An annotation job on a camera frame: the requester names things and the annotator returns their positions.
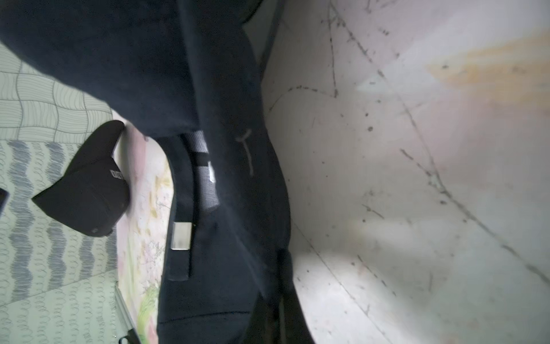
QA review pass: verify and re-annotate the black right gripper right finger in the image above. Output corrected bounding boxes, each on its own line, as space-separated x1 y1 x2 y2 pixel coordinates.
281 286 315 344

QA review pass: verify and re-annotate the dark grey baseball cap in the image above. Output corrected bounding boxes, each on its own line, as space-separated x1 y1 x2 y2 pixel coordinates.
32 120 130 237

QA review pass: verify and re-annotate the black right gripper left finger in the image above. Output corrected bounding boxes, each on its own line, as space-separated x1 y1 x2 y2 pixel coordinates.
244 296 279 344

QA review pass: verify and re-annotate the navy baseball cap metal buckle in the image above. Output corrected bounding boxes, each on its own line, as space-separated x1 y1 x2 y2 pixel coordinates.
1 1 294 343

